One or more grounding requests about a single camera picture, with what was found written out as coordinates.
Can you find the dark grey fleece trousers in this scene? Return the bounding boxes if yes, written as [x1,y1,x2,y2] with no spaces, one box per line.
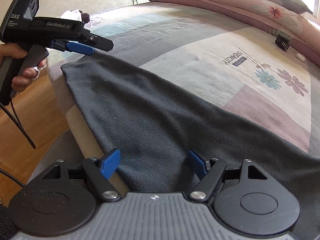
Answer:
[60,51,320,205]

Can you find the person's left hand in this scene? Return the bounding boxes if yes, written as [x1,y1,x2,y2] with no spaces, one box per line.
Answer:
[1,43,49,98]

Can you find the white plush toy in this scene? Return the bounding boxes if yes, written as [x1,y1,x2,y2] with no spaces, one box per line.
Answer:
[60,9,90,24]

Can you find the patchwork pastel bed sheet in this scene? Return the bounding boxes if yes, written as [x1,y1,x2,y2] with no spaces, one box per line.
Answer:
[49,3,319,157]

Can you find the black hair claw clip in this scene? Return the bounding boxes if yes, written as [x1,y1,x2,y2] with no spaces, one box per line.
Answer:
[274,34,291,51]

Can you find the small white oval object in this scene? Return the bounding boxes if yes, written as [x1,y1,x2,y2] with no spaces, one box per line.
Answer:
[296,53,305,62]

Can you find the pink floral folded quilt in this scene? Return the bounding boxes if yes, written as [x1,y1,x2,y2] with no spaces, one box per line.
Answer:
[150,0,319,66]

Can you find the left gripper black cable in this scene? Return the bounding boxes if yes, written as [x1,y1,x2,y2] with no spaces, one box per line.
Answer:
[0,93,37,186]

